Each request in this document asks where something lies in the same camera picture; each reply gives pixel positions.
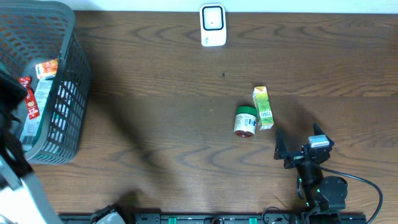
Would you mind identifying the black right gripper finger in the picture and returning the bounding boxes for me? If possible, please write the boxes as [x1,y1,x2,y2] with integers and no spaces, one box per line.
[313,123,335,147]
[274,129,288,160]

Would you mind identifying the green yellow juice carton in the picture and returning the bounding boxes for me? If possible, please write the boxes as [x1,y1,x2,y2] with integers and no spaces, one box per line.
[252,86,274,130]

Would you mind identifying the green lid spread jar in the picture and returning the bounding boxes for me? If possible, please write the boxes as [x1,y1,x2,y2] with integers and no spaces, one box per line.
[234,106,257,138]

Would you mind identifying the green 3M gloves package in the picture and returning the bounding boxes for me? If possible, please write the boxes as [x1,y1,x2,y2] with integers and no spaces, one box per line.
[19,77,53,152]

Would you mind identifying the red snack bar wrapper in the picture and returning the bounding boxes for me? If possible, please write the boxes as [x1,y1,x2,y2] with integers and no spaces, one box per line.
[19,77,40,120]

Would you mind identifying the orange Kleenex tissue pack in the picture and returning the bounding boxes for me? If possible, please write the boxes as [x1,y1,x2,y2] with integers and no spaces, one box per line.
[35,59,58,80]

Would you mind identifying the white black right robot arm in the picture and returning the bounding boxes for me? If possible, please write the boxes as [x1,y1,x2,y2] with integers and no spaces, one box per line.
[274,124,348,223]

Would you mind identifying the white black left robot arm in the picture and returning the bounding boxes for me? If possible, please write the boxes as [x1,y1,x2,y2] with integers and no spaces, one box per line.
[1,70,62,223]

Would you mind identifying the white barcode scanner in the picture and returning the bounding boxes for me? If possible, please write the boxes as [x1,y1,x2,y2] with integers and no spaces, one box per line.
[200,4,227,47]

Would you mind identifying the grey plastic mesh basket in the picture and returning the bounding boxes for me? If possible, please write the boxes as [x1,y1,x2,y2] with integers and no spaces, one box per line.
[1,1,92,165]

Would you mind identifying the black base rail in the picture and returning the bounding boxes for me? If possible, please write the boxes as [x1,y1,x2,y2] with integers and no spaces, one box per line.
[129,212,367,224]

